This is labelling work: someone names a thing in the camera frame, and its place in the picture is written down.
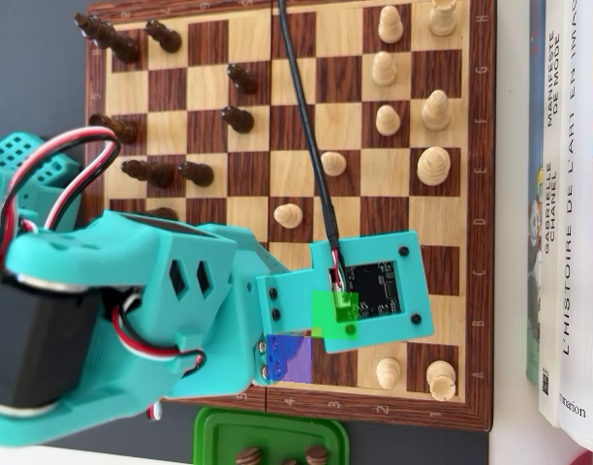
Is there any white art history book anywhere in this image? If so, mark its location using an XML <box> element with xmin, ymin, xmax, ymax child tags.
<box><xmin>557</xmin><ymin>0</ymin><xmax>593</xmax><ymax>454</ymax></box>

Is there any black camera cable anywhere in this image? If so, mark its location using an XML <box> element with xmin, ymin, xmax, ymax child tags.
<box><xmin>275</xmin><ymin>0</ymin><xmax>349</xmax><ymax>296</ymax></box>

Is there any tall dark wooden chess piece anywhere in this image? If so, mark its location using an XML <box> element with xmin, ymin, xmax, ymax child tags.
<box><xmin>120</xmin><ymin>159</ymin><xmax>177</xmax><ymax>189</ymax></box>

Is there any light wooden pawn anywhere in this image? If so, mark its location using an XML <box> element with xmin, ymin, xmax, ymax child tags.
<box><xmin>377</xmin><ymin>4</ymin><xmax>404</xmax><ymax>45</ymax></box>
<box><xmin>375</xmin><ymin>356</ymin><xmax>403</xmax><ymax>389</ymax></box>
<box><xmin>371</xmin><ymin>50</ymin><xmax>398</xmax><ymax>88</ymax></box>
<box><xmin>375</xmin><ymin>104</ymin><xmax>402</xmax><ymax>137</ymax></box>
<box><xmin>273</xmin><ymin>202</ymin><xmax>303</xmax><ymax>231</ymax></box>
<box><xmin>320</xmin><ymin>150</ymin><xmax>349</xmax><ymax>178</ymax></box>

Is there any light wooden rook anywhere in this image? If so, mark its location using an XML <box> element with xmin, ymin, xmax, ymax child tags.
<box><xmin>427</xmin><ymin>0</ymin><xmax>460</xmax><ymax>40</ymax></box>
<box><xmin>425</xmin><ymin>360</ymin><xmax>458</xmax><ymax>402</ymax></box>

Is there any dark wooden king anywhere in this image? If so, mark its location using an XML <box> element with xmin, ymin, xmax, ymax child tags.
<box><xmin>74</xmin><ymin>12</ymin><xmax>143</xmax><ymax>65</ymax></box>

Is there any wooden chessboard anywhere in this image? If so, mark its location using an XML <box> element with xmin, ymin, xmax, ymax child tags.
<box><xmin>85</xmin><ymin>0</ymin><xmax>496</xmax><ymax>432</ymax></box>

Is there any white Gabrielle Chanel book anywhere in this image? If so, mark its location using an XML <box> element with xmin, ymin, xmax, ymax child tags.
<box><xmin>537</xmin><ymin>0</ymin><xmax>572</xmax><ymax>428</ymax></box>

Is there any teal camera mount with board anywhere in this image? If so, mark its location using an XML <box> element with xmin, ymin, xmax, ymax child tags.
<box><xmin>255</xmin><ymin>230</ymin><xmax>434</xmax><ymax>355</ymax></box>

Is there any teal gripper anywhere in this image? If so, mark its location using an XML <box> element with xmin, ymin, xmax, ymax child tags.
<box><xmin>228</xmin><ymin>231</ymin><xmax>292</xmax><ymax>388</ymax></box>

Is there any green plastic tray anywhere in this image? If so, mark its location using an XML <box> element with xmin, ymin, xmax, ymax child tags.
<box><xmin>192</xmin><ymin>405</ymin><xmax>350</xmax><ymax>465</ymax></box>

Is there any light wooden king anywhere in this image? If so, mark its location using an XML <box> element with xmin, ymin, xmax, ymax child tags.
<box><xmin>416</xmin><ymin>146</ymin><xmax>452</xmax><ymax>187</ymax></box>

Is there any light wooden bishop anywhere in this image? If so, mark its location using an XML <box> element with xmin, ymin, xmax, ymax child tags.
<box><xmin>421</xmin><ymin>89</ymin><xmax>452</xmax><ymax>133</ymax></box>

